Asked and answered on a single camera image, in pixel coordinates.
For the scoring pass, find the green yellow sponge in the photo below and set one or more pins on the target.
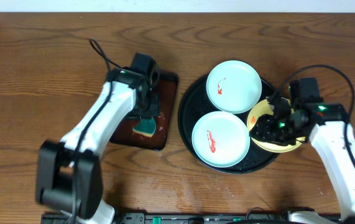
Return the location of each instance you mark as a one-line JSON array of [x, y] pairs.
[[145, 127]]

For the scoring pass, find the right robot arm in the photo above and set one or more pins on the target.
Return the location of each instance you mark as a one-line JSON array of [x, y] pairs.
[[335, 144]]

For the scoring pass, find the rectangular black brown tray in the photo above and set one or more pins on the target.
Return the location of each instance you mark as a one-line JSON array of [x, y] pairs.
[[166, 90]]

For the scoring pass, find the light blue plate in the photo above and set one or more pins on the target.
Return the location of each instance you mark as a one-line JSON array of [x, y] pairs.
[[233, 86], [220, 139]]

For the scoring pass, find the yellow plate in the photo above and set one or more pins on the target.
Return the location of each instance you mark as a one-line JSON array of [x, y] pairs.
[[255, 113]]

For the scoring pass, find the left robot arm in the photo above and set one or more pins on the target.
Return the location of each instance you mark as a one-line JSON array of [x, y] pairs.
[[68, 172]]

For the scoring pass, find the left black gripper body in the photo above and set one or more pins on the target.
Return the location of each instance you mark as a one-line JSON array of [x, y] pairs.
[[151, 109]]

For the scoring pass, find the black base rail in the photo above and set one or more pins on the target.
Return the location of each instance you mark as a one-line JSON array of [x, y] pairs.
[[141, 218]]

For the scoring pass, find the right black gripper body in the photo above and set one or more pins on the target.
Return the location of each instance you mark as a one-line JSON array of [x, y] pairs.
[[281, 131]]

